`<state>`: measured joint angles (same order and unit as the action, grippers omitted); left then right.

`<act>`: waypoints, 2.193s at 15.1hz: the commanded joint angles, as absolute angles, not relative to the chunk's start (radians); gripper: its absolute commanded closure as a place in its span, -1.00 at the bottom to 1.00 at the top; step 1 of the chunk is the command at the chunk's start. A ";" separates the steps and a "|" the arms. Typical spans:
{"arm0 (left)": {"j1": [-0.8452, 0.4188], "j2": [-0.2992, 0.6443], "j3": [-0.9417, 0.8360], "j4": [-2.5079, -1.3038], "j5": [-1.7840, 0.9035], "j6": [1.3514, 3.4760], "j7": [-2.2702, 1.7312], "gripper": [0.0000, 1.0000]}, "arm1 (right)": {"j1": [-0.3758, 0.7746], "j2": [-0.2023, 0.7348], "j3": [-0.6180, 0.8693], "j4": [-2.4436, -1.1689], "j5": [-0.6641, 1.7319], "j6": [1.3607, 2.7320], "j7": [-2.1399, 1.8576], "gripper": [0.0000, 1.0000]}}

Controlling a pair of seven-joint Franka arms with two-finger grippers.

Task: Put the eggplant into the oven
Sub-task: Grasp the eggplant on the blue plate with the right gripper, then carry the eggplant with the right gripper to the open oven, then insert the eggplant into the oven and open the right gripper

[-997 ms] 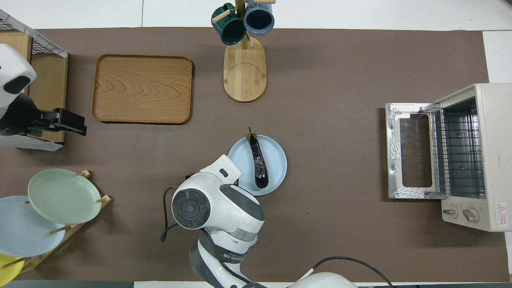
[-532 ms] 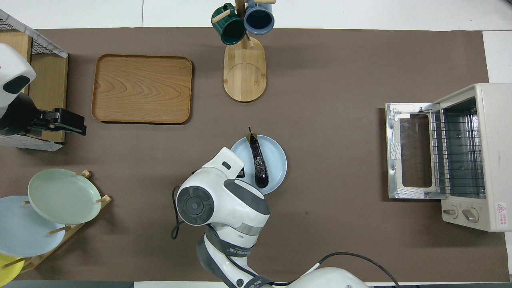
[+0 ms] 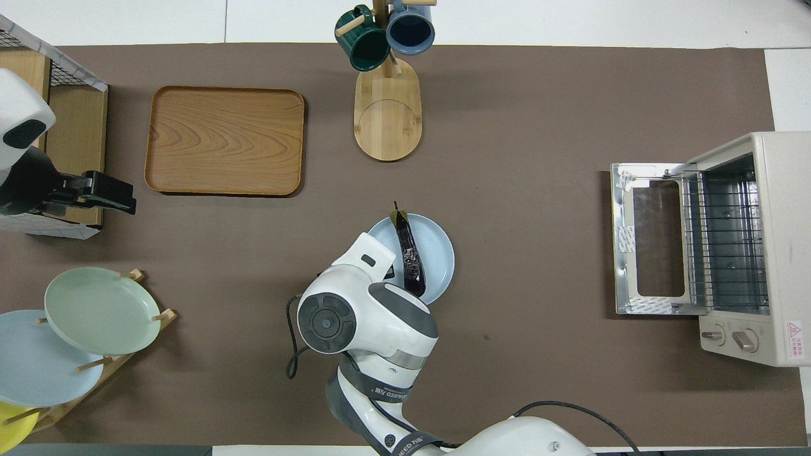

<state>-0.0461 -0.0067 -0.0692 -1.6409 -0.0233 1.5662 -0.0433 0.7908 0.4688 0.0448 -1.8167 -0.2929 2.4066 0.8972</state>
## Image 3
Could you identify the cream toaster oven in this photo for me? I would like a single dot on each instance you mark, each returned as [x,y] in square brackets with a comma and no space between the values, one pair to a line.
[785,221]

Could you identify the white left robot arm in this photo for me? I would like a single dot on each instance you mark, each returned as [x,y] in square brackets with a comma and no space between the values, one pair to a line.
[19,101]

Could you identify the wooden mug tree stand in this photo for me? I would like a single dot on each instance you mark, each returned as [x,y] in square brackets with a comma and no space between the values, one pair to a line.
[386,120]

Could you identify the wooden serving tray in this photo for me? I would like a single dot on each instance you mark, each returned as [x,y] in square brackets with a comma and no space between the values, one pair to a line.
[225,139]

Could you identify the dark green ceramic mug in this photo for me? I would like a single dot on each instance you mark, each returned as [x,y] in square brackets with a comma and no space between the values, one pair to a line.
[364,47]

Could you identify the glass oven door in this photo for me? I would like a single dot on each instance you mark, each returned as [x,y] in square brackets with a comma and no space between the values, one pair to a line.
[659,240]

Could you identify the brown table mat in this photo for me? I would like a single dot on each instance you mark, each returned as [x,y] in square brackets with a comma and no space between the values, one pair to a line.
[538,221]

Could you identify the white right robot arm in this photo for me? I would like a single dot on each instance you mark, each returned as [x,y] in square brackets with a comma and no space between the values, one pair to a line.
[374,266]

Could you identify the light blue racked plate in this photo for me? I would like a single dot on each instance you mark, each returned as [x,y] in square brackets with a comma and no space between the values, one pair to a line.
[38,367]

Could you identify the pale green plate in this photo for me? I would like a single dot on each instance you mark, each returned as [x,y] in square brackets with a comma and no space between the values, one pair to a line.
[101,310]

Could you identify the blue ceramic mug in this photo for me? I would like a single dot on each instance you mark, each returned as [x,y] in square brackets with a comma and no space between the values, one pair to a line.
[410,30]

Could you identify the dark purple eggplant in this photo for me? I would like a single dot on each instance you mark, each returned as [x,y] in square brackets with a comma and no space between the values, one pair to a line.
[408,253]

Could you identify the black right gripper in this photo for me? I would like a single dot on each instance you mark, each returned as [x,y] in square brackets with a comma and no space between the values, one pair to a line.
[389,273]

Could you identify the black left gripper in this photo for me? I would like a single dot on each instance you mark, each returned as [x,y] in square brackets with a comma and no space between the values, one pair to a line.
[25,183]

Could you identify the wooden plate rack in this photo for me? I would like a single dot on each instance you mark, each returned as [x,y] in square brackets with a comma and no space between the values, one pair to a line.
[166,315]

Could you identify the yellow plate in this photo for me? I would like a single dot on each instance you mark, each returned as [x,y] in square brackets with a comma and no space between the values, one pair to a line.
[12,430]

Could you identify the silver oven knob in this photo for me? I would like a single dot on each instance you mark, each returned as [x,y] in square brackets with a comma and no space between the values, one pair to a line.
[745,341]
[713,335]

